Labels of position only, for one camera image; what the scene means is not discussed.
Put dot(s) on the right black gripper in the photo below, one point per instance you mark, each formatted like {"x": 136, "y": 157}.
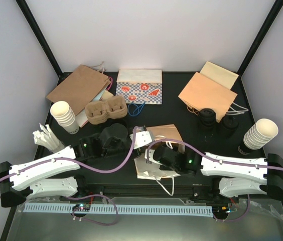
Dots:
{"x": 172, "y": 149}

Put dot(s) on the orange kraft paper bag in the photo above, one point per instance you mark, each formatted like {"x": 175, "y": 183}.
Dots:
{"x": 164, "y": 176}

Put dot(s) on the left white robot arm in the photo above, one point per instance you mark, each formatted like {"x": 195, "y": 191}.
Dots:
{"x": 23, "y": 181}

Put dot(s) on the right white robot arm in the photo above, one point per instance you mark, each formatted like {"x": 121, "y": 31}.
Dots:
{"x": 238, "y": 176}

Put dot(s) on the stack of pulp cup carriers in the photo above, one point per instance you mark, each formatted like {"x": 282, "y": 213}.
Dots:
{"x": 98, "y": 112}

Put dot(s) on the black lid stack left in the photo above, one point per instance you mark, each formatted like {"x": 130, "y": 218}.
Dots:
{"x": 207, "y": 119}

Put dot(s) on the black lid stack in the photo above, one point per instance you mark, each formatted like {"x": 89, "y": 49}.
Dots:
{"x": 228, "y": 125}
{"x": 207, "y": 119}

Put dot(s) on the black lid stack right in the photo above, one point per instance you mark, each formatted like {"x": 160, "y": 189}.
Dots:
{"x": 228, "y": 125}

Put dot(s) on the left stack of paper cups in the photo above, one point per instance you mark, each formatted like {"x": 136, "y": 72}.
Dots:
{"x": 65, "y": 117}

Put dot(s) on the stack of paper cups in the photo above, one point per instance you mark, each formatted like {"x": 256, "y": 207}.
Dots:
{"x": 65, "y": 117}
{"x": 261, "y": 133}

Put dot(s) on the checkered printed paper bag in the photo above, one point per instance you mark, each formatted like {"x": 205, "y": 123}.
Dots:
{"x": 140, "y": 86}

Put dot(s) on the brown flat paper bag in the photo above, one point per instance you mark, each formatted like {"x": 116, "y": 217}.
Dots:
{"x": 79, "y": 88}

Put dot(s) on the bundle of wrapped straws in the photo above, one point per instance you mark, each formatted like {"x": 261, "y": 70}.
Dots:
{"x": 46, "y": 138}

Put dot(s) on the orange flat bag right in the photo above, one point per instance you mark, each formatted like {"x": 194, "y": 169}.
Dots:
{"x": 201, "y": 92}

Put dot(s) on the right stack of paper cups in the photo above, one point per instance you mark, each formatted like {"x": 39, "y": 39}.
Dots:
{"x": 261, "y": 133}

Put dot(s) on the tan flat paper bag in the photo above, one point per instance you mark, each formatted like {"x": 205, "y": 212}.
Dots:
{"x": 218, "y": 74}

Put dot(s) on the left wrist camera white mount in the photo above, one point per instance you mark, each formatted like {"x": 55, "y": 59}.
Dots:
{"x": 142, "y": 139}

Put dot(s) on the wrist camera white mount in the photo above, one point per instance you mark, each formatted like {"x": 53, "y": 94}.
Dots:
{"x": 142, "y": 139}
{"x": 149, "y": 156}

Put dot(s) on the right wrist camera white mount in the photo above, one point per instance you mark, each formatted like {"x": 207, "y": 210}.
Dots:
{"x": 149, "y": 156}

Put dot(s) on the blue slotted cable duct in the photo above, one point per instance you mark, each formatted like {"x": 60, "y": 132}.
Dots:
{"x": 119, "y": 209}

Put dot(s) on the right black frame post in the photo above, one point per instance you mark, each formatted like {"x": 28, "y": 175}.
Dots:
{"x": 269, "y": 20}

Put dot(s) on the black frame post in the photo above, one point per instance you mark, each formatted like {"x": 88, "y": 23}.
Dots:
{"x": 25, "y": 9}
{"x": 269, "y": 20}

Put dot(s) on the left black frame post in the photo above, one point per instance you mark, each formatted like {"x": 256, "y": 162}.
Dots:
{"x": 25, "y": 9}

